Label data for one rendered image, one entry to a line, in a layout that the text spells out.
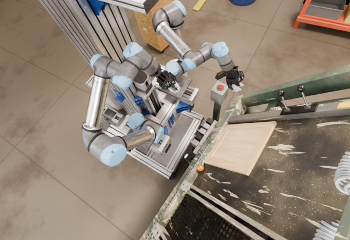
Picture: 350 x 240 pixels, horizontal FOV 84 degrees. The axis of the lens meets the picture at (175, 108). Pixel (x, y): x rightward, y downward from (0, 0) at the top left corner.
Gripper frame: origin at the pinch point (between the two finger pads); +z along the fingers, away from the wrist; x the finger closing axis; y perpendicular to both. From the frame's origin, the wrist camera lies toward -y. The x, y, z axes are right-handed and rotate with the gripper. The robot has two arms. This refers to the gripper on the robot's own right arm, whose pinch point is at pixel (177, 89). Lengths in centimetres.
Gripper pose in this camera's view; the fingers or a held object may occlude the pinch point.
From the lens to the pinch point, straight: 106.1
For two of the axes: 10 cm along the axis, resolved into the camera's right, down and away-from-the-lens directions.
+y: 4.2, 5.1, -7.5
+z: 6.1, 4.6, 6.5
